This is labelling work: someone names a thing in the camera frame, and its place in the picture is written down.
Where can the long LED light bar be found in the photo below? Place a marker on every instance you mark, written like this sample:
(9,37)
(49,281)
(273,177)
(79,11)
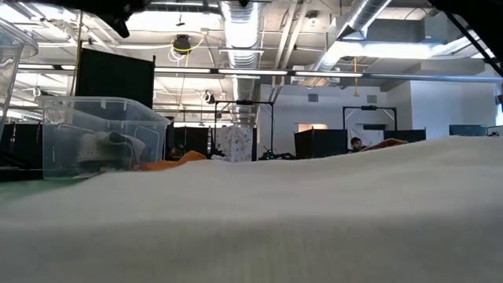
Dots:
(251,72)

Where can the white patterned sheet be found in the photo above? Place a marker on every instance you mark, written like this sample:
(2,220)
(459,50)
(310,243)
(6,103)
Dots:
(236,143)

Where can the black divider panel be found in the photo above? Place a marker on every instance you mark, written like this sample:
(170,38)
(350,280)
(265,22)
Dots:
(25,145)
(320,143)
(404,135)
(192,137)

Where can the green table mat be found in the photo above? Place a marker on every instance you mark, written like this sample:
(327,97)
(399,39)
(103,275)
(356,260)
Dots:
(23,188)

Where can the orange towel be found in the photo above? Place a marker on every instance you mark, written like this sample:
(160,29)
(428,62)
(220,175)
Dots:
(184,158)

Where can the blue divider panel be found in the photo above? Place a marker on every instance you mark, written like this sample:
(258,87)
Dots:
(467,130)

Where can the white towel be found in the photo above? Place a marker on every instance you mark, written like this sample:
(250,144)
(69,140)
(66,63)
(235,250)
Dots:
(251,220)
(110,151)

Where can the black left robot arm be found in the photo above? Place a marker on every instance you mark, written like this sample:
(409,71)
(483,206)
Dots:
(114,15)

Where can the person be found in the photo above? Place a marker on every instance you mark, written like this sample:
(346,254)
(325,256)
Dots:
(357,143)
(177,152)

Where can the wall air vent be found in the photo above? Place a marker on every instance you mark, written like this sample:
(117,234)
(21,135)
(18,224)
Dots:
(313,98)
(371,98)

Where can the black partition panel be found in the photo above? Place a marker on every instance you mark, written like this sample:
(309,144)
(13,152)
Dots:
(114,74)

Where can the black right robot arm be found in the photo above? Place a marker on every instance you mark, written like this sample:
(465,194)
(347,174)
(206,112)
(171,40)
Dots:
(483,15)

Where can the silver ventilation duct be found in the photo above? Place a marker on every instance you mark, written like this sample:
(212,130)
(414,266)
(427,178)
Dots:
(365,15)
(239,31)

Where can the black overhead rig frame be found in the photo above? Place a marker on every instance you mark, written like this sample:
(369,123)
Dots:
(243,102)
(369,107)

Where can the background black robot arm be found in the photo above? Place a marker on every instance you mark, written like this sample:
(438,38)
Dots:
(275,156)

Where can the clear plastic bin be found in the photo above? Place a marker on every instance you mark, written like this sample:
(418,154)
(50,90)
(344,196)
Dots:
(9,70)
(118,114)

